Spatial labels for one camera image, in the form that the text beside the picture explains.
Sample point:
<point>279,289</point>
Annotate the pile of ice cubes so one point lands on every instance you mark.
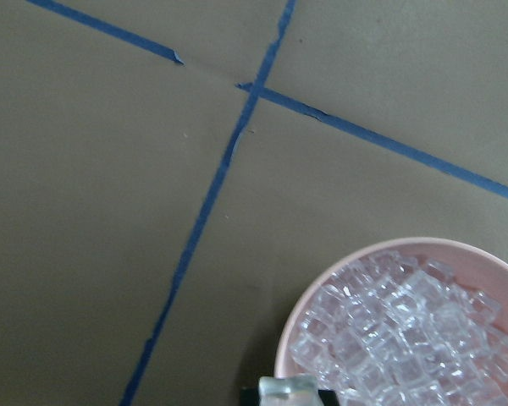
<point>390,329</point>

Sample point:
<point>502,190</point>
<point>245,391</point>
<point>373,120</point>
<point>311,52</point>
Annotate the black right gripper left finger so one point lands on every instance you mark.
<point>249,396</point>

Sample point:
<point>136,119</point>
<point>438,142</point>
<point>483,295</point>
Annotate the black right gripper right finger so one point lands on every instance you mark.
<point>328,397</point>

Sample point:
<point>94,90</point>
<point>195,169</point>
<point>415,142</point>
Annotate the pink bowl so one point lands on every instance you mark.
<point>473,268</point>

